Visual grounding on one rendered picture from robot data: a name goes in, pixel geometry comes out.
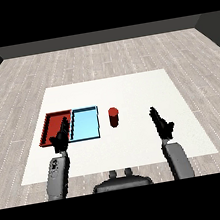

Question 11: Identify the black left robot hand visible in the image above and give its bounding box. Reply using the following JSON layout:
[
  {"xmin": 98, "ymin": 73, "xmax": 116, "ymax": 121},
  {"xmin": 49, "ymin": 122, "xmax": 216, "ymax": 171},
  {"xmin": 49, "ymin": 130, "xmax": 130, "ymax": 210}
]
[{"xmin": 45, "ymin": 115, "xmax": 75, "ymax": 155}]

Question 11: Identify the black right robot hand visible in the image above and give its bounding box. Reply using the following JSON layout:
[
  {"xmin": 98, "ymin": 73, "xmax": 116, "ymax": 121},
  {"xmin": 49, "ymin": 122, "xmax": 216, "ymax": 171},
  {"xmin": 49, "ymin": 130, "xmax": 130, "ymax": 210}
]
[{"xmin": 148, "ymin": 103, "xmax": 178, "ymax": 143}]

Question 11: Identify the red shallow open box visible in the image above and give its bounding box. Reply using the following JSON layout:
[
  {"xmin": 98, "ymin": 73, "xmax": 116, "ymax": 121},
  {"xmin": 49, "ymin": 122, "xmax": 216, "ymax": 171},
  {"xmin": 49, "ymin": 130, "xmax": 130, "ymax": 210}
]
[{"xmin": 34, "ymin": 108, "xmax": 78, "ymax": 149}]

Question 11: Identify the light blue shallow open box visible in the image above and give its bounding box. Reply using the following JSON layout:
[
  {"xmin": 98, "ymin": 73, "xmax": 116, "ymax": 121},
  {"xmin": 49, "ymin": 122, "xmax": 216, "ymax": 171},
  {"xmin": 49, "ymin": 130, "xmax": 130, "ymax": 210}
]
[{"xmin": 64, "ymin": 105, "xmax": 103, "ymax": 144}]

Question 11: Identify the small red can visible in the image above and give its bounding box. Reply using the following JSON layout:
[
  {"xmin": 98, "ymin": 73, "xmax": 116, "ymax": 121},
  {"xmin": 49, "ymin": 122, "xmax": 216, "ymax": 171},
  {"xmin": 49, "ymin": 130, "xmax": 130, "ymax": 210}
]
[{"xmin": 107, "ymin": 106, "xmax": 122, "ymax": 129}]

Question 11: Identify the dark grey robot body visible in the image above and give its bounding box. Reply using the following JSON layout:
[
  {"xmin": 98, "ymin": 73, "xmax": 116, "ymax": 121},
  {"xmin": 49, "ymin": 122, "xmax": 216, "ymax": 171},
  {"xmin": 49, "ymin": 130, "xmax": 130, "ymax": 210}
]
[{"xmin": 90, "ymin": 164, "xmax": 155, "ymax": 195}]

